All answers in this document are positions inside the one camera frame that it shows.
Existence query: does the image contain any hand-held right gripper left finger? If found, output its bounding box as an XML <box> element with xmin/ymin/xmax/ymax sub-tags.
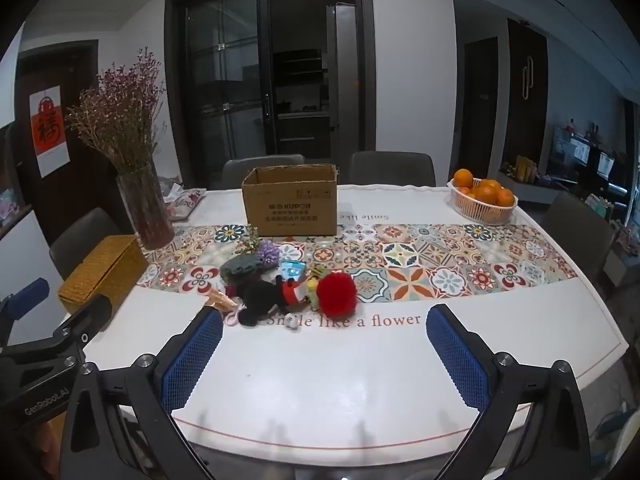
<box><xmin>60</xmin><ymin>305</ymin><xmax>224</xmax><ymax>480</ymax></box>

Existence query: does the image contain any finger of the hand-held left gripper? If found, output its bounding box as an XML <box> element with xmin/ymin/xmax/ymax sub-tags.
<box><xmin>0</xmin><ymin>277</ymin><xmax>51</xmax><ymax>322</ymax></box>
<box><xmin>50</xmin><ymin>294</ymin><xmax>115</xmax><ymax>356</ymax></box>

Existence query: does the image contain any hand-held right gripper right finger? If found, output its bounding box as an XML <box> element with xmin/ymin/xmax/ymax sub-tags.
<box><xmin>425</xmin><ymin>303</ymin><xmax>593</xmax><ymax>480</ymax></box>

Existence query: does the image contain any black plush toy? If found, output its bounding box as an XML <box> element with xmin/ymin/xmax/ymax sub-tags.
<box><xmin>225</xmin><ymin>275</ymin><xmax>308</xmax><ymax>328</ymax></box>

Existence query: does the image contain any teal knitted cloth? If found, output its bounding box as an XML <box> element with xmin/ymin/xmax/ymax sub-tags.
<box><xmin>220</xmin><ymin>254</ymin><xmax>273</xmax><ymax>281</ymax></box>

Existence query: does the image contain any small light blue box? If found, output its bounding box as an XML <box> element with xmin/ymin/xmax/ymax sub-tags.
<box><xmin>279</xmin><ymin>260</ymin><xmax>307</xmax><ymax>283</ymax></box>

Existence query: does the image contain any red fluffy pompom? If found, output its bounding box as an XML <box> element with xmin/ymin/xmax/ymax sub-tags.
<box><xmin>317</xmin><ymin>270</ymin><xmax>358</xmax><ymax>315</ymax></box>

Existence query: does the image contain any yellow cartoon plush toy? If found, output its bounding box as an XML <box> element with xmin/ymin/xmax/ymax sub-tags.
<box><xmin>307</xmin><ymin>264</ymin><xmax>332</xmax><ymax>311</ymax></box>

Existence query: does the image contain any brown cardboard box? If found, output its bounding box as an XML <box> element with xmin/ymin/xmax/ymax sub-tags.
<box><xmin>241</xmin><ymin>164</ymin><xmax>340</xmax><ymax>237</ymax></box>

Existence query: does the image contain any person's left hand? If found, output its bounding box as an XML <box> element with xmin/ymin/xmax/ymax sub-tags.
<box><xmin>27</xmin><ymin>416</ymin><xmax>68</xmax><ymax>466</ymax></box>

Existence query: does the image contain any yellow wicker basket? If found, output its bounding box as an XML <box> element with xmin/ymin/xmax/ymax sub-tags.
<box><xmin>57</xmin><ymin>234</ymin><xmax>151</xmax><ymax>316</ymax></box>

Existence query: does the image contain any grey dining chair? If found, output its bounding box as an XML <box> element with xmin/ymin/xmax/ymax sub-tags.
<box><xmin>49</xmin><ymin>207</ymin><xmax>123</xmax><ymax>281</ymax></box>
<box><xmin>540</xmin><ymin>192</ymin><xmax>618</xmax><ymax>281</ymax></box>
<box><xmin>220</xmin><ymin>154</ymin><xmax>307</xmax><ymax>191</ymax></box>
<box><xmin>348</xmin><ymin>151</ymin><xmax>437</xmax><ymax>188</ymax></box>

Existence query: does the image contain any glass vase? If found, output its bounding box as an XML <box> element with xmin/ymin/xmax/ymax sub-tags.
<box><xmin>116</xmin><ymin>160</ymin><xmax>176</xmax><ymax>251</ymax></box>

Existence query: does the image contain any small dried flower sprig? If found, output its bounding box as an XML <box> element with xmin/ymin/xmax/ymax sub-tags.
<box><xmin>239</xmin><ymin>226</ymin><xmax>262</xmax><ymax>257</ymax></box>

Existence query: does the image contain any white plastic fruit basket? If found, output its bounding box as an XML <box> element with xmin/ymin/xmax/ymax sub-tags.
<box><xmin>446</xmin><ymin>177</ymin><xmax>518</xmax><ymax>226</ymax></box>

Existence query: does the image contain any floral printed cloth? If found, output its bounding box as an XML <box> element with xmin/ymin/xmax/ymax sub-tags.
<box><xmin>162</xmin><ymin>187</ymin><xmax>207</xmax><ymax>221</ymax></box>

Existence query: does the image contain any pile of oranges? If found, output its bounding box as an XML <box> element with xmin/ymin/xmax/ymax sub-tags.
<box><xmin>452</xmin><ymin>167</ymin><xmax>516</xmax><ymax>206</ymax></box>

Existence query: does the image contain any low sideboard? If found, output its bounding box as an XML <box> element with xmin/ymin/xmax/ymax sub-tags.
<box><xmin>497</xmin><ymin>167</ymin><xmax>568</xmax><ymax>206</ymax></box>

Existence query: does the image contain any dried flower bouquet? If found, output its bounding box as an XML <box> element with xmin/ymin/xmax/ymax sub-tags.
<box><xmin>65</xmin><ymin>47</ymin><xmax>168</xmax><ymax>176</ymax></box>

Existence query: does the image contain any dark interior door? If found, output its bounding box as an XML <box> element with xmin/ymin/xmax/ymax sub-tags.
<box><xmin>462</xmin><ymin>37</ymin><xmax>501</xmax><ymax>181</ymax></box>

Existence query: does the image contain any dark glass sliding door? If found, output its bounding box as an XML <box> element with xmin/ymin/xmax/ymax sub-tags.
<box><xmin>165</xmin><ymin>0</ymin><xmax>376</xmax><ymax>186</ymax></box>

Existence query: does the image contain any grey refrigerator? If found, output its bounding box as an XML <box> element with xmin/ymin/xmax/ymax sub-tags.
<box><xmin>325</xmin><ymin>4</ymin><xmax>371</xmax><ymax>158</ymax></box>

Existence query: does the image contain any red and white wall poster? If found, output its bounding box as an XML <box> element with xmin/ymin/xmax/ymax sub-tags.
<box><xmin>29</xmin><ymin>86</ymin><xmax>71</xmax><ymax>178</ymax></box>

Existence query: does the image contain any dark wall cabinet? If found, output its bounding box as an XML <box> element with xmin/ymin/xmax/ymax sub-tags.
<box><xmin>502</xmin><ymin>19</ymin><xmax>548</xmax><ymax>171</ymax></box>

